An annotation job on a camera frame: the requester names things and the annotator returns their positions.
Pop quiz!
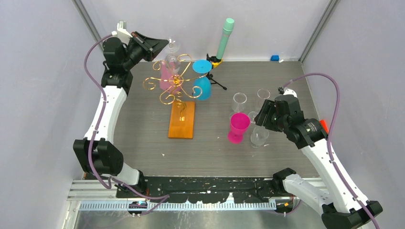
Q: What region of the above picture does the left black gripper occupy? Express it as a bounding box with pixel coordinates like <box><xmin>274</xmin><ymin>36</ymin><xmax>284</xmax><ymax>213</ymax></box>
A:
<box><xmin>122</xmin><ymin>32</ymin><xmax>168</xmax><ymax>70</ymax></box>

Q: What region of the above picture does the magenta plastic wine glass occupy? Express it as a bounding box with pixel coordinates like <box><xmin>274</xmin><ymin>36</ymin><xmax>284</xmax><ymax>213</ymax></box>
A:
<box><xmin>228</xmin><ymin>113</ymin><xmax>250</xmax><ymax>144</ymax></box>

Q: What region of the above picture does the clear flute glass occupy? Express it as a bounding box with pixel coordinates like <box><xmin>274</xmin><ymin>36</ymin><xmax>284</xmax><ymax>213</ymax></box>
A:
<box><xmin>229</xmin><ymin>93</ymin><xmax>247</xmax><ymax>119</ymax></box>

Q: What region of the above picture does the blue plastic wine glass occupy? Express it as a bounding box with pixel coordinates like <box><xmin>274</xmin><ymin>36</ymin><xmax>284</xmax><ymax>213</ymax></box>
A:
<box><xmin>192</xmin><ymin>60</ymin><xmax>212</xmax><ymax>101</ymax></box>

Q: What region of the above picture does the clear wine glass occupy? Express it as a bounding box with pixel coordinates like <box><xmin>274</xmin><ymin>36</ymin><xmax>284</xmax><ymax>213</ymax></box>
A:
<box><xmin>248</xmin><ymin>88</ymin><xmax>270</xmax><ymax>123</ymax></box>

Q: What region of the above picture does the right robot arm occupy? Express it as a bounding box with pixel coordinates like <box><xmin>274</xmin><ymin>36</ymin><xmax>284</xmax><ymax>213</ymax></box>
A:
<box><xmin>255</xmin><ymin>94</ymin><xmax>383</xmax><ymax>229</ymax></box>

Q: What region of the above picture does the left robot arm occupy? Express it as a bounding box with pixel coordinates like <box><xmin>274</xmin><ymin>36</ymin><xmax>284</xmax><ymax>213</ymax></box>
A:
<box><xmin>73</xmin><ymin>31</ymin><xmax>169</xmax><ymax>198</ymax></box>

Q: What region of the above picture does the light pink plastic glass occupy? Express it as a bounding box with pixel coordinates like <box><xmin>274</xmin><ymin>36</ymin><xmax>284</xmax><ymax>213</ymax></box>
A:
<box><xmin>160</xmin><ymin>60</ymin><xmax>181</xmax><ymax>94</ymax></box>

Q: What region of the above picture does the orange wooden rack base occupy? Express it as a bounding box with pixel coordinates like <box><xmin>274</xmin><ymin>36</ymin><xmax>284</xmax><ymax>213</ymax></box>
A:
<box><xmin>168</xmin><ymin>101</ymin><xmax>195</xmax><ymax>139</ymax></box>

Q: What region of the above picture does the small blue block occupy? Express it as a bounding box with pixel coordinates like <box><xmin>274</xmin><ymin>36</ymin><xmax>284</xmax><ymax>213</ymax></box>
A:
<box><xmin>270</xmin><ymin>55</ymin><xmax>280</xmax><ymax>62</ymax></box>

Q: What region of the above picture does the small red block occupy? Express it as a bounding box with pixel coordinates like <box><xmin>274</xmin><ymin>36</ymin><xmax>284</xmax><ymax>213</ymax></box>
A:
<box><xmin>320</xmin><ymin>119</ymin><xmax>329</xmax><ymax>134</ymax></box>

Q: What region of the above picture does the black yellow tripod stand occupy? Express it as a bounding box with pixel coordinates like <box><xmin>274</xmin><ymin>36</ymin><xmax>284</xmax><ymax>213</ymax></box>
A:
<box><xmin>206</xmin><ymin>53</ymin><xmax>227</xmax><ymax>91</ymax></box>

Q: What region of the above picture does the mint green cylinder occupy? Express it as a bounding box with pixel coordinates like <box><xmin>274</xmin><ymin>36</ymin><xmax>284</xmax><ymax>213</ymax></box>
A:
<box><xmin>216</xmin><ymin>18</ymin><xmax>234</xmax><ymax>60</ymax></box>

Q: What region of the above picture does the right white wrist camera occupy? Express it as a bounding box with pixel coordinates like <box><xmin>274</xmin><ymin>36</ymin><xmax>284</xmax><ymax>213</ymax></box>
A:
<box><xmin>278</xmin><ymin>87</ymin><xmax>298</xmax><ymax>98</ymax></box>

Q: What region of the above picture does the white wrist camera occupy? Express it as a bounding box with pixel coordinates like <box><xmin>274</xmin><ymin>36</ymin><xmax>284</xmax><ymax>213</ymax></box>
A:
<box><xmin>278</xmin><ymin>87</ymin><xmax>298</xmax><ymax>98</ymax></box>
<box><xmin>111</xmin><ymin>21</ymin><xmax>132</xmax><ymax>43</ymax></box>

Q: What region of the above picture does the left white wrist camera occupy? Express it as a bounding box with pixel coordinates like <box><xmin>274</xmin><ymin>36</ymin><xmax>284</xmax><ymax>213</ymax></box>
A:
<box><xmin>111</xmin><ymin>21</ymin><xmax>132</xmax><ymax>43</ymax></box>

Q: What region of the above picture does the gold wire glass rack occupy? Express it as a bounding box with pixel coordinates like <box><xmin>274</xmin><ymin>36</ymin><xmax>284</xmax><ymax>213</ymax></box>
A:
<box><xmin>142</xmin><ymin>54</ymin><xmax>200</xmax><ymax>105</ymax></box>

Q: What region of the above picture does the slotted metal rail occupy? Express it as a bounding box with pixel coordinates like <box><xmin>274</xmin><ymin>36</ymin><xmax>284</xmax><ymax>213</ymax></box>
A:
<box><xmin>79</xmin><ymin>200</ymin><xmax>277</xmax><ymax>211</ymax></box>

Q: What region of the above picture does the black base frame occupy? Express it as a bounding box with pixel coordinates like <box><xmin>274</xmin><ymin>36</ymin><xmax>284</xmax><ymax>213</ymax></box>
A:
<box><xmin>115</xmin><ymin>175</ymin><xmax>304</xmax><ymax>205</ymax></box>

